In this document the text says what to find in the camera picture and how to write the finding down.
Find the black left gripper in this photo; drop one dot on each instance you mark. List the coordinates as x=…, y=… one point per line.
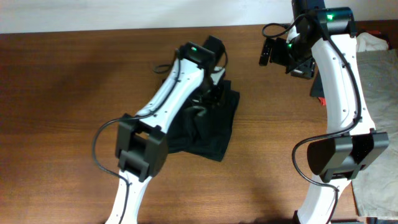
x=209, y=97

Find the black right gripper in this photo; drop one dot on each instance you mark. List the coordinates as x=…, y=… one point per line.
x=303, y=70

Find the black trousers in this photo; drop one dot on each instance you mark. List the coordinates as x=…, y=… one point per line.
x=204, y=130

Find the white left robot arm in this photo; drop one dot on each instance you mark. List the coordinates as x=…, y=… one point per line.
x=141, y=145

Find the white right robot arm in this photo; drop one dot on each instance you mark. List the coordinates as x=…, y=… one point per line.
x=323, y=40

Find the black garment in pile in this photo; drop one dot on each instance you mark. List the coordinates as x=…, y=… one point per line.
x=317, y=87

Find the red garment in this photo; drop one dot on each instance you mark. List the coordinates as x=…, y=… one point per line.
x=322, y=101

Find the grey folded trousers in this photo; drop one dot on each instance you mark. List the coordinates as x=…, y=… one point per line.
x=375, y=188

